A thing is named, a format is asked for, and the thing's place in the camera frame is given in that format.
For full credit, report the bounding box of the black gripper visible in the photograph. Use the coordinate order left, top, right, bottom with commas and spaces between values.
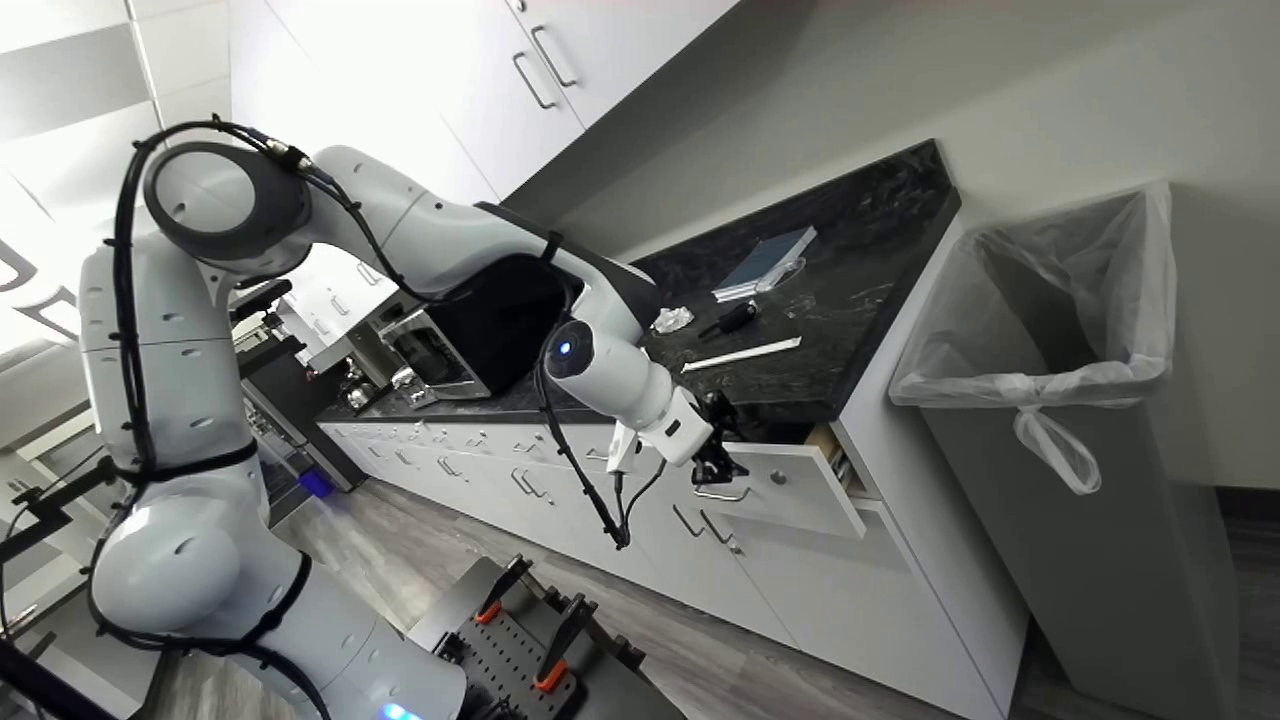
683, 383, 752, 492

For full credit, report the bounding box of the white drawer with wooden sides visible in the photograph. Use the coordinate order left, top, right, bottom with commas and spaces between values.
699, 420, 874, 544

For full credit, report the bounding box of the long white tube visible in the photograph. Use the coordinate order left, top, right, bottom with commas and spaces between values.
678, 331, 807, 378

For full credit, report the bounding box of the small black bottle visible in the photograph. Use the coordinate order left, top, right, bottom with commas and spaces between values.
705, 297, 766, 341

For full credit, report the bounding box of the crumpled white tissue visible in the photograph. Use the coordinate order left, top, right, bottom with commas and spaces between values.
645, 305, 699, 341

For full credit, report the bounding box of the white base cabinet with drawers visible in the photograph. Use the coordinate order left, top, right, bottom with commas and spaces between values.
317, 210, 1033, 720

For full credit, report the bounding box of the black box appliance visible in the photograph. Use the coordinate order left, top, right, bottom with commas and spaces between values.
419, 249, 589, 404

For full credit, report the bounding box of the black perforated board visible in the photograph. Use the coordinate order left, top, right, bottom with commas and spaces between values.
403, 551, 687, 720

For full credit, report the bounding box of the silver appliance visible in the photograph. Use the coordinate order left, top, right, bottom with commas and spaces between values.
378, 305, 493, 408

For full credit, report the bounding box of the clear plastic bin liner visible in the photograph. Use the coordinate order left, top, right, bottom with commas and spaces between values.
883, 178, 1181, 501

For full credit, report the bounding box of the gray trash bin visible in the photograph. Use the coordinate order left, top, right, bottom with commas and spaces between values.
889, 178, 1249, 720

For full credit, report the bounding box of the narrow white cabinet door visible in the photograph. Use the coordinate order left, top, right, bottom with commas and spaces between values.
501, 0, 746, 130

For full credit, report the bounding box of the wide white cabinet door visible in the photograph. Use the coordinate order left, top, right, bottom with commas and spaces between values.
230, 0, 594, 206

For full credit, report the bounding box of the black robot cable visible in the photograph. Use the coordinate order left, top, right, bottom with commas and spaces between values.
533, 358, 671, 551

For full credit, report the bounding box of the black clamp with orange handle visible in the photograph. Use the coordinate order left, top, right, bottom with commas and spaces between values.
468, 557, 539, 633
529, 597, 602, 699

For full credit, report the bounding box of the silver cabinet door handle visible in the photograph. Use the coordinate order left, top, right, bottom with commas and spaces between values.
529, 19, 583, 90
508, 46, 565, 114

